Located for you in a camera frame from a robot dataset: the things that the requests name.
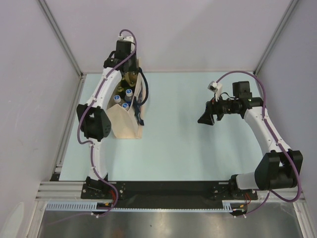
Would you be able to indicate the clear plastic water bottle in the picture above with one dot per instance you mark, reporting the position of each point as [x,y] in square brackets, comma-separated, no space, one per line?
[118,100]

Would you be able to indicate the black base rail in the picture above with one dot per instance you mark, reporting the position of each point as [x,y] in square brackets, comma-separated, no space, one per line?
[216,190]

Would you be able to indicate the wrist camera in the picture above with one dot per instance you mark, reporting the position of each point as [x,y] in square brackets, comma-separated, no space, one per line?
[130,39]
[216,88]

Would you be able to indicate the white cable duct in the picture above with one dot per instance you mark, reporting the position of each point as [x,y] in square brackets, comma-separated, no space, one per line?
[96,207]

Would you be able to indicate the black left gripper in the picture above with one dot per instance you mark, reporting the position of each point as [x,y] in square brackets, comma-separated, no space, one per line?
[133,67]

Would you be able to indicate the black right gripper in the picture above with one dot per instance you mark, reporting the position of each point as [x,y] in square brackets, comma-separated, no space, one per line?
[212,107]

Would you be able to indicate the beige canvas tote bag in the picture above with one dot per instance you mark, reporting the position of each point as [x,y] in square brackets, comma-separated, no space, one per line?
[129,124]

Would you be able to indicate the green glass bottle front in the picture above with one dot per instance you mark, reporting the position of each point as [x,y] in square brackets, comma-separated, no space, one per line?
[121,91]

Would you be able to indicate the clear glass bottle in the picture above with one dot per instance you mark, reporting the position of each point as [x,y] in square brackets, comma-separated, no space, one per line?
[131,78]

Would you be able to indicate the blue label water bottle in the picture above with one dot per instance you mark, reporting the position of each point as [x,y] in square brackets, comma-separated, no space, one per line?
[125,106]
[128,96]

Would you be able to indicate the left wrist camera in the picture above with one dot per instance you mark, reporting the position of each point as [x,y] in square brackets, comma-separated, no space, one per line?
[130,39]

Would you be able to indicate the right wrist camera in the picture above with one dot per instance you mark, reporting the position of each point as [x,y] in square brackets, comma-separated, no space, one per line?
[216,88]

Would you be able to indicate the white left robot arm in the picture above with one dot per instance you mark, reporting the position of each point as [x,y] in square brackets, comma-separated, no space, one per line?
[94,124]

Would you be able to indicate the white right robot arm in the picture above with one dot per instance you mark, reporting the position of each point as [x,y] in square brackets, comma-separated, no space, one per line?
[280,166]

